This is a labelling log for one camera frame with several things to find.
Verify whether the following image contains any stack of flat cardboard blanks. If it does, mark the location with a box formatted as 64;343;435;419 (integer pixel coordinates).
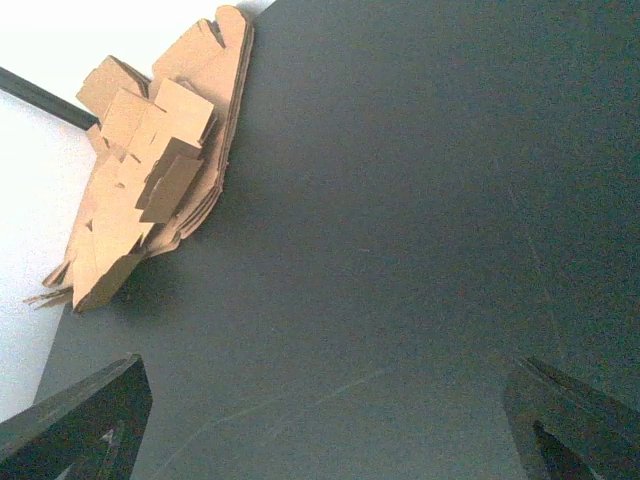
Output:
31;5;254;313

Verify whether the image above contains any black left corner frame post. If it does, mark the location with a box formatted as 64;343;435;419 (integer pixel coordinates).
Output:
0;68;99;131

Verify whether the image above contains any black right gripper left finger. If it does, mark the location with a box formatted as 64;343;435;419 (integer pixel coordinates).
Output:
1;354;153;479

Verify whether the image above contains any small folded cardboard box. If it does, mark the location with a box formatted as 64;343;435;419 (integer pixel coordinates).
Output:
76;56;215;224

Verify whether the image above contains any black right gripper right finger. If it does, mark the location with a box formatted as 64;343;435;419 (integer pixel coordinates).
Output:
503;357;639;479

